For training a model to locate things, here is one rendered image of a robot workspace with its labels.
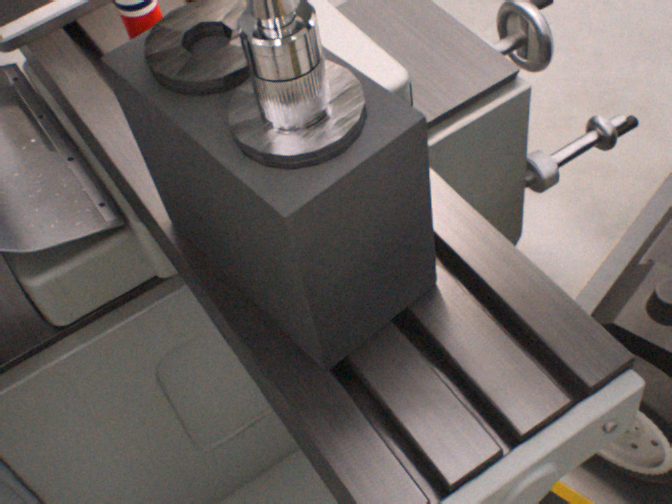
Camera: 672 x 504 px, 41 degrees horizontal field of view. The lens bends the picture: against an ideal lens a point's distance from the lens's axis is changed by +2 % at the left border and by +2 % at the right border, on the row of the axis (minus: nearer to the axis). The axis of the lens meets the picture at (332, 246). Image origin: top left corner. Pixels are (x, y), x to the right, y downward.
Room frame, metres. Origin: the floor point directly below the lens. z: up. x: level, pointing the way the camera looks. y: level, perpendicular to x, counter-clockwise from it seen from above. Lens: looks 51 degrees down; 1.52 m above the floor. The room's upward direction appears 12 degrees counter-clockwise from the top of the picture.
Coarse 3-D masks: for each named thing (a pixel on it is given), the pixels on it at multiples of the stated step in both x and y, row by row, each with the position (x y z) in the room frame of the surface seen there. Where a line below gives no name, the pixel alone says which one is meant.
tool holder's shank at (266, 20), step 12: (252, 0) 0.43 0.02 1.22; (264, 0) 0.42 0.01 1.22; (276, 0) 0.42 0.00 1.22; (288, 0) 0.42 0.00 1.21; (252, 12) 0.43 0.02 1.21; (264, 12) 0.42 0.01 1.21; (276, 12) 0.42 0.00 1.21; (288, 12) 0.42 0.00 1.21; (264, 24) 0.43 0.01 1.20; (276, 24) 0.42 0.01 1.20
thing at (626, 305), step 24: (648, 240) 0.66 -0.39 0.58; (648, 264) 0.61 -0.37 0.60; (624, 288) 0.58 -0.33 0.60; (648, 288) 0.57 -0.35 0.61; (600, 312) 0.56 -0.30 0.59; (624, 312) 0.54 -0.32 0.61; (648, 312) 0.53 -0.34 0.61; (624, 336) 0.52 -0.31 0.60; (648, 336) 0.51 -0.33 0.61; (648, 360) 0.50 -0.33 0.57
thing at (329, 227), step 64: (128, 64) 0.53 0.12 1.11; (192, 64) 0.49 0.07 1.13; (192, 128) 0.45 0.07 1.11; (256, 128) 0.42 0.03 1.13; (320, 128) 0.41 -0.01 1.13; (384, 128) 0.41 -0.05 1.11; (192, 192) 0.47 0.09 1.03; (256, 192) 0.38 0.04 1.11; (320, 192) 0.37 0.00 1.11; (384, 192) 0.39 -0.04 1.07; (256, 256) 0.40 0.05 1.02; (320, 256) 0.36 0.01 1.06; (384, 256) 0.39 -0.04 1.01; (320, 320) 0.36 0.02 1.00; (384, 320) 0.38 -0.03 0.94
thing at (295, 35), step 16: (304, 0) 0.44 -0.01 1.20; (240, 16) 0.44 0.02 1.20; (304, 16) 0.43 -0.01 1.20; (240, 32) 0.43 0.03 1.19; (256, 32) 0.42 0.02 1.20; (272, 32) 0.42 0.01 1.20; (288, 32) 0.42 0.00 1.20; (304, 32) 0.42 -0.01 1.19; (256, 48) 0.42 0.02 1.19; (272, 48) 0.41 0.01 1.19; (288, 48) 0.41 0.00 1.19
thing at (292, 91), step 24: (312, 48) 0.42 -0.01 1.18; (264, 72) 0.42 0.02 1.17; (288, 72) 0.41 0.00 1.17; (312, 72) 0.42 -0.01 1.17; (264, 96) 0.42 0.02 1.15; (288, 96) 0.41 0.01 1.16; (312, 96) 0.41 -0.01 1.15; (264, 120) 0.42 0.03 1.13; (288, 120) 0.41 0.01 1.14; (312, 120) 0.41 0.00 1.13
